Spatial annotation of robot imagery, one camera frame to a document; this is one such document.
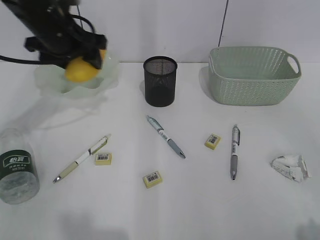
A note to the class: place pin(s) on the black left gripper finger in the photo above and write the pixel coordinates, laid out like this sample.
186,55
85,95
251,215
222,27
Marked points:
61,62
95,58

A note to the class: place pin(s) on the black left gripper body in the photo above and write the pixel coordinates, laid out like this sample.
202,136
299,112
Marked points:
55,41

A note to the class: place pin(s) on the yellow mango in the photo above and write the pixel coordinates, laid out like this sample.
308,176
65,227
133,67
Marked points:
79,71

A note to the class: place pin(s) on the clear water bottle green label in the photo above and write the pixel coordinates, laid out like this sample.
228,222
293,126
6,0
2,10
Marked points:
19,181

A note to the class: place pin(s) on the grey clear ballpoint pen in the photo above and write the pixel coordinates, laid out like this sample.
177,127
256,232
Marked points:
235,143

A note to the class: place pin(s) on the waste paper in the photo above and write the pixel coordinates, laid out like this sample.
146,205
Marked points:
292,167

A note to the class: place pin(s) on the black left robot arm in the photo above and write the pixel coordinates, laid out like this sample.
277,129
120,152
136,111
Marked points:
47,12

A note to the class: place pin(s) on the pale green glass plate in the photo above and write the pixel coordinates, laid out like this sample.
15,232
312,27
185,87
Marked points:
87,96

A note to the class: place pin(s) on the black mesh pen holder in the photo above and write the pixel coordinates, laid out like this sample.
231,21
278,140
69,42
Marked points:
160,80

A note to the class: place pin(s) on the yellow eraser left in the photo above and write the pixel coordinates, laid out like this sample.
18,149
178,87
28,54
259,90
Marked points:
103,159

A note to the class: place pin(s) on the yellow eraser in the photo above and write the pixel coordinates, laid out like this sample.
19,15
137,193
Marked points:
152,179
212,141
103,159

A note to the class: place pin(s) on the blue grey ballpoint pen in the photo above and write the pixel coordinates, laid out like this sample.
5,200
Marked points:
160,130

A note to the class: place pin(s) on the yellow eraser middle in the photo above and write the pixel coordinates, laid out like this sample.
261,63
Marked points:
152,179

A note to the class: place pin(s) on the yellow eraser right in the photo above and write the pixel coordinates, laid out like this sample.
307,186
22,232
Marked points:
212,141

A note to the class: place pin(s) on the green woven plastic basket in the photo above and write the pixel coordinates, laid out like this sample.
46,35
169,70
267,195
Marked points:
252,75

